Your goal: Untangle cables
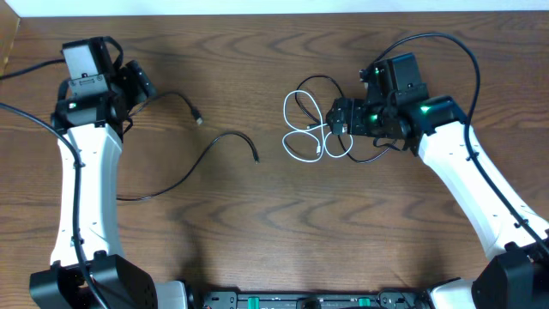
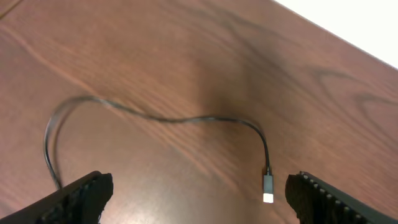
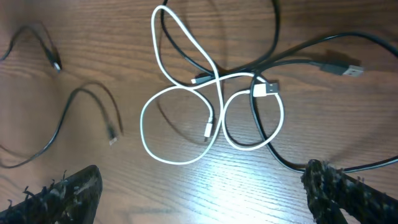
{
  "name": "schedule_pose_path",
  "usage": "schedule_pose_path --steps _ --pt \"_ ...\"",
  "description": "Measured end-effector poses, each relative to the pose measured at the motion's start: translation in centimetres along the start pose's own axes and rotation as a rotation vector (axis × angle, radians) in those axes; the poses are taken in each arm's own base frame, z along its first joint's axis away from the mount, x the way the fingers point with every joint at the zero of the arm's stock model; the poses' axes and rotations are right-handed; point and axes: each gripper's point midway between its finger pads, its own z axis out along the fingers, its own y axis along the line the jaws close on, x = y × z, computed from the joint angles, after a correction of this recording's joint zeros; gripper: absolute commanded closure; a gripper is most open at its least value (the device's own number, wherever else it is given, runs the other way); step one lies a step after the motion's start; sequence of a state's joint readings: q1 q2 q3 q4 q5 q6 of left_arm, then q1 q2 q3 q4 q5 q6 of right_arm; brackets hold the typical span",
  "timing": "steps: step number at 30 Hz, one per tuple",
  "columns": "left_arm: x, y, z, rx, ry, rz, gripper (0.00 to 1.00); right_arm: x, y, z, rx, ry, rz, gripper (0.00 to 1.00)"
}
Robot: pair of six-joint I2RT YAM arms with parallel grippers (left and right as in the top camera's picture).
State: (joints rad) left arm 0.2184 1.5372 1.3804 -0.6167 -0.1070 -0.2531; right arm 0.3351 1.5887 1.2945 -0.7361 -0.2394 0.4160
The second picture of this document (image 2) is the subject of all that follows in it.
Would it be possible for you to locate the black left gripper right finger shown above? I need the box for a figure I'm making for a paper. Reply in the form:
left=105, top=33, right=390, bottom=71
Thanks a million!
left=285, top=171, right=397, bottom=224

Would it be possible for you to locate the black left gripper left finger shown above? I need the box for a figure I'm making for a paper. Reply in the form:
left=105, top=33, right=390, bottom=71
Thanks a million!
left=1, top=171, right=113, bottom=224

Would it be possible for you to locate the black USB cable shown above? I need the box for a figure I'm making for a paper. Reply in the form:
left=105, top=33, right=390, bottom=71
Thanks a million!
left=43, top=95, right=275, bottom=204

